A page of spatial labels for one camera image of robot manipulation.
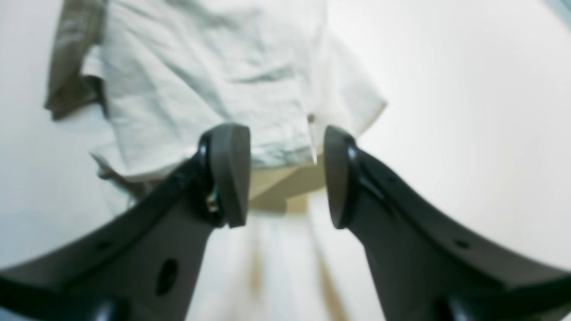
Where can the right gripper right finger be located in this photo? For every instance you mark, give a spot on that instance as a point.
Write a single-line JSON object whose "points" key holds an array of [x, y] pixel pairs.
{"points": [[426, 266]]}

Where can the beige t-shirt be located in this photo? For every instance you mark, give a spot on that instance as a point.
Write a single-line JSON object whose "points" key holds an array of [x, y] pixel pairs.
{"points": [[166, 71]]}

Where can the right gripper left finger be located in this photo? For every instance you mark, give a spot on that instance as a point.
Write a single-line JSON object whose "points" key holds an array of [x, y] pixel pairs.
{"points": [[143, 265]]}

